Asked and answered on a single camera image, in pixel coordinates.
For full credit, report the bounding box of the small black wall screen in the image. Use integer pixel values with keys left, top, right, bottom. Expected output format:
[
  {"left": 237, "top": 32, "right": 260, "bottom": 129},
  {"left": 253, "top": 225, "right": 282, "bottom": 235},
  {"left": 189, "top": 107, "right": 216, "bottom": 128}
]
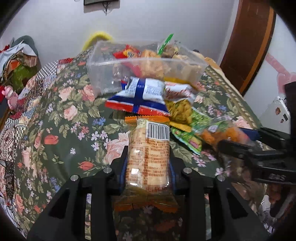
[{"left": 83, "top": 0, "right": 117, "bottom": 6}]

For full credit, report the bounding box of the blue white red snack bag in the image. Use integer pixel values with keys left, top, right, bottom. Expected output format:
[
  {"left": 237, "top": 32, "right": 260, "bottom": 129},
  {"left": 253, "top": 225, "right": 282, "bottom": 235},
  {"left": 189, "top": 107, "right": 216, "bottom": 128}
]
[{"left": 105, "top": 77, "right": 170, "bottom": 116}]

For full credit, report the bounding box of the green floral bed cover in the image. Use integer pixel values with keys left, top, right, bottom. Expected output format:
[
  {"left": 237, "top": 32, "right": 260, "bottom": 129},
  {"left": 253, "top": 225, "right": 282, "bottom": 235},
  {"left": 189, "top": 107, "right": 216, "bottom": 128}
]
[{"left": 14, "top": 48, "right": 267, "bottom": 240}]

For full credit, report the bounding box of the clear plastic storage box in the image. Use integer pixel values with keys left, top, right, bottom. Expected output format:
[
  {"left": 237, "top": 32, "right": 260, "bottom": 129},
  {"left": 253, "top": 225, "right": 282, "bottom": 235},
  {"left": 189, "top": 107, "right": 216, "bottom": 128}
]
[{"left": 87, "top": 40, "right": 208, "bottom": 96}]

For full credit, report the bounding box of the gold brown biscuit pack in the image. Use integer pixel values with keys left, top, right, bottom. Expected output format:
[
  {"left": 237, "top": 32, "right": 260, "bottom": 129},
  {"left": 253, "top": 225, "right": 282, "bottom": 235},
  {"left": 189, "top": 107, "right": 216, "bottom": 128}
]
[{"left": 163, "top": 54, "right": 206, "bottom": 87}]

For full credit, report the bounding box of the orange snack clear bag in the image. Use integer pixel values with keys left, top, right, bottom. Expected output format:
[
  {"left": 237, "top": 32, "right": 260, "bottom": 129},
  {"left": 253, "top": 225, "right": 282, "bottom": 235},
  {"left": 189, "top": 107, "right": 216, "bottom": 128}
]
[{"left": 197, "top": 115, "right": 250, "bottom": 149}]

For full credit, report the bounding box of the green pea snack packet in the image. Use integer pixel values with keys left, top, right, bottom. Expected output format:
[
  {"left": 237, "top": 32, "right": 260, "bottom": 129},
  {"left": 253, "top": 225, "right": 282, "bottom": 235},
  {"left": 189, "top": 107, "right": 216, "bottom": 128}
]
[{"left": 170, "top": 108, "right": 219, "bottom": 155}]

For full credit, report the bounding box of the yellow curved foam tube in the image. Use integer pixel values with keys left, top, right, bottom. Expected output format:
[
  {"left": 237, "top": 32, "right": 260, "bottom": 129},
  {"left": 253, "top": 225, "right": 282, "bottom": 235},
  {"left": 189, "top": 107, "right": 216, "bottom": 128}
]
[{"left": 82, "top": 31, "right": 113, "bottom": 51}]

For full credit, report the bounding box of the brown wooden wardrobe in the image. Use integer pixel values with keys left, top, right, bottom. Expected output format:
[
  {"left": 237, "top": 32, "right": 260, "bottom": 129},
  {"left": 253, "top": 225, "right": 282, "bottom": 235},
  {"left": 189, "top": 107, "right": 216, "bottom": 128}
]
[{"left": 220, "top": 0, "right": 276, "bottom": 95}]

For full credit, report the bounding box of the beige plush blanket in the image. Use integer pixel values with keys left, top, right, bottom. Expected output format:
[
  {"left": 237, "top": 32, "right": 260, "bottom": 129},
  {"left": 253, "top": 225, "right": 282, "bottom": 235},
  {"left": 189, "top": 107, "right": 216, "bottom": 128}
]
[{"left": 192, "top": 50, "right": 221, "bottom": 70}]

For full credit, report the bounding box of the orange round cracker pack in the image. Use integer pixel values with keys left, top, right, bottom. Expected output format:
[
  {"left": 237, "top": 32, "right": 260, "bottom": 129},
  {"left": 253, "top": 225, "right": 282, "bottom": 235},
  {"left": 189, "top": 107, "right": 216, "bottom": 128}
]
[{"left": 114, "top": 115, "right": 179, "bottom": 213}]

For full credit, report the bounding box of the clear bag brown pastry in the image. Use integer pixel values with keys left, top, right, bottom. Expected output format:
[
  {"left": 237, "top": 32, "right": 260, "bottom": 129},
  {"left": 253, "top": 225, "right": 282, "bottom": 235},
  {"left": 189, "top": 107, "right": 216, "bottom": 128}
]
[{"left": 139, "top": 33, "right": 179, "bottom": 79}]

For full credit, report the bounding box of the yellow white snack bag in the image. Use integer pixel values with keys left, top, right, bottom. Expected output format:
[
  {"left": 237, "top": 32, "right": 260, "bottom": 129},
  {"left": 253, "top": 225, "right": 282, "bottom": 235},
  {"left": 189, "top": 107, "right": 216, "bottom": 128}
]
[{"left": 164, "top": 81, "right": 198, "bottom": 133}]

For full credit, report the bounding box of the red noodle snack bag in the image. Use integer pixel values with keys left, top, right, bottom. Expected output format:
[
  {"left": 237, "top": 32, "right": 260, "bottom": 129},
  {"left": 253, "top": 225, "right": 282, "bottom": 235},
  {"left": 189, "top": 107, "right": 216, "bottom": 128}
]
[{"left": 112, "top": 45, "right": 142, "bottom": 77}]

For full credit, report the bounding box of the pile of clothes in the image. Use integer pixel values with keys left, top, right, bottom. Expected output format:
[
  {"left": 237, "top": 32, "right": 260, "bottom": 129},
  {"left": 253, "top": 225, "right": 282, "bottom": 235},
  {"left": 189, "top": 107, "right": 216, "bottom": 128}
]
[{"left": 1, "top": 35, "right": 39, "bottom": 93}]

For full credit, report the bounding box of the white sliding wardrobe door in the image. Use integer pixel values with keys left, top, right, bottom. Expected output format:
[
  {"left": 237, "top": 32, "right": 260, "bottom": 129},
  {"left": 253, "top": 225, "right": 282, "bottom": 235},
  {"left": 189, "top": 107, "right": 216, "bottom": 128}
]
[{"left": 244, "top": 16, "right": 295, "bottom": 133}]

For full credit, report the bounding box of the pink plush toy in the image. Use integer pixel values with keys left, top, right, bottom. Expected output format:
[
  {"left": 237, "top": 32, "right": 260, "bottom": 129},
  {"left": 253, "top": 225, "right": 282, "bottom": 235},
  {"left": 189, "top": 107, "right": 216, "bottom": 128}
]
[{"left": 1, "top": 85, "right": 18, "bottom": 110}]

